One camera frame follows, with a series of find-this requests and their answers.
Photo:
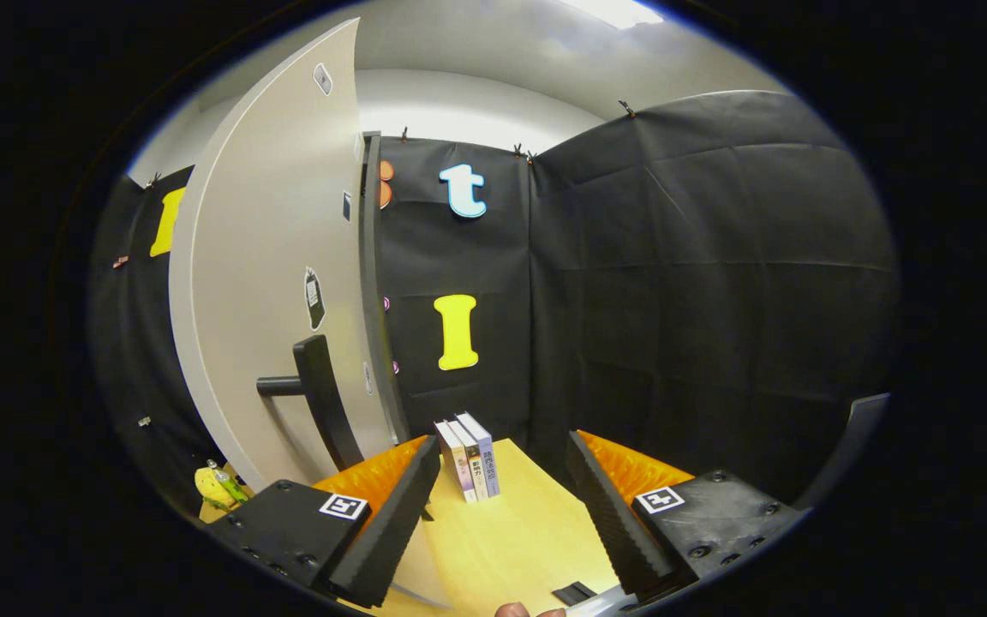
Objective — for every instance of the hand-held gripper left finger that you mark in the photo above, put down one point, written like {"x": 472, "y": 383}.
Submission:
{"x": 395, "y": 531}

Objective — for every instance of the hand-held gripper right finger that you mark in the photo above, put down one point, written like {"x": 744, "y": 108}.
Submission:
{"x": 613, "y": 527}

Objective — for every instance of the grey shoe cabinet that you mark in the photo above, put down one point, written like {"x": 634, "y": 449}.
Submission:
{"x": 373, "y": 283}

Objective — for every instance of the beige shoe cabinet door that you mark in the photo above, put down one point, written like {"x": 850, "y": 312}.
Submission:
{"x": 262, "y": 240}

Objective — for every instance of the small black flat object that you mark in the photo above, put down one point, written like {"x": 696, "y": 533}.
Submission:
{"x": 573, "y": 593}

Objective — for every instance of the white spine book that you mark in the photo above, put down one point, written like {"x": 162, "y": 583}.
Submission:
{"x": 475, "y": 463}

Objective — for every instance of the blue spine book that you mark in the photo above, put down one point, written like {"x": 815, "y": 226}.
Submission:
{"x": 489, "y": 458}

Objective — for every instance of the green label bottle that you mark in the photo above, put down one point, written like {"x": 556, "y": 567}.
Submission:
{"x": 232, "y": 487}

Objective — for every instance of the yellow plush toy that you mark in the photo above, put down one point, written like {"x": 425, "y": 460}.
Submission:
{"x": 209, "y": 487}

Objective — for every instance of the black backdrop cloth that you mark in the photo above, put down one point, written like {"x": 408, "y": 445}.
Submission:
{"x": 699, "y": 283}

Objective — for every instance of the grey curved bar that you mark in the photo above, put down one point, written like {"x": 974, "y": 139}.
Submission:
{"x": 853, "y": 428}

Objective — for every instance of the ceiling light strip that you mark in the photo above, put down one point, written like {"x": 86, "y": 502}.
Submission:
{"x": 618, "y": 12}

